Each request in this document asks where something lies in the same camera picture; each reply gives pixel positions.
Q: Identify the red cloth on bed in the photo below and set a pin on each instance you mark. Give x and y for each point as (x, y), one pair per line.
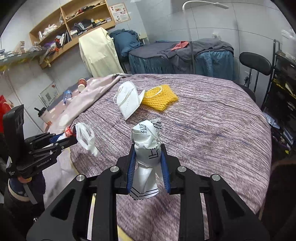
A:
(180, 45)

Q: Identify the dark sleeved left forearm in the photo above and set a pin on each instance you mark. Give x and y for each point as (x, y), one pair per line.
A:
(23, 202)

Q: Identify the blue bundled bedding pile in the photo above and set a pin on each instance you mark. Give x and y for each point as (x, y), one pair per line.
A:
(125, 41)

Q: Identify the cream cloth covered chair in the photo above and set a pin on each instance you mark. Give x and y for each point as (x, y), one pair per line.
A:
(98, 53)

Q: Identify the pink polka dot quilt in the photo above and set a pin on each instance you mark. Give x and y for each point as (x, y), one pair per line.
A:
(58, 176)

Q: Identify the small white plastic bag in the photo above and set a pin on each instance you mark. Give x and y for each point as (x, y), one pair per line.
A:
(86, 138)

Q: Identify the clear blue water bottle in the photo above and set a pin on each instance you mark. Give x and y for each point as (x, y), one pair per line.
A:
(66, 95)

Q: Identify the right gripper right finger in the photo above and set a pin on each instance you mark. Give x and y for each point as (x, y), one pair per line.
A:
(169, 165)

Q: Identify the black round stool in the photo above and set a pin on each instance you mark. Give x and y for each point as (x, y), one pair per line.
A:
(254, 62)

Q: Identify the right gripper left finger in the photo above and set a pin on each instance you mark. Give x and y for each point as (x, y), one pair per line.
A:
(126, 165)

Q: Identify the purple striped bed blanket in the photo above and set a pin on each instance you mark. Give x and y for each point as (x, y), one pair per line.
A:
(214, 127)

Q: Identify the wall poster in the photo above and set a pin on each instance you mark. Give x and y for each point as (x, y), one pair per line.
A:
(119, 12)

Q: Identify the white face mask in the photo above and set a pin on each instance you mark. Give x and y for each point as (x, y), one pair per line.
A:
(128, 99)

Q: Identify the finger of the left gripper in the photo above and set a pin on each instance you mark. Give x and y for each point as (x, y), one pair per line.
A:
(45, 137)
(58, 142)

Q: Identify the wooden cubby wall shelf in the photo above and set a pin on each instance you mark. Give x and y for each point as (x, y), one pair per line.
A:
(67, 24)

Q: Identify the white printed wrapper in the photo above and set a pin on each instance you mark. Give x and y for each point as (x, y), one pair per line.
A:
(147, 146)

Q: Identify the grey blanket on bed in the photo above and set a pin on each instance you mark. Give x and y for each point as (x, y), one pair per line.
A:
(182, 58)

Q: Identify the blue skirted massage bed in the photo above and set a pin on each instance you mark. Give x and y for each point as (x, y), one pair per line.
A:
(208, 57)

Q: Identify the milk tea cup black lid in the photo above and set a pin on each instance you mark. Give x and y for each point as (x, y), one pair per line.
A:
(44, 115)

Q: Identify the black wire trolley rack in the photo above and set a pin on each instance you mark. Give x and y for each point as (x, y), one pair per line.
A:
(279, 103)

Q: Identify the red paper cup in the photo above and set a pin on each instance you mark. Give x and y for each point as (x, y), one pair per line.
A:
(81, 84)

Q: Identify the yellow foam fruit net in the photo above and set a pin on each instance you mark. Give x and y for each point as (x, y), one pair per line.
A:
(159, 97)

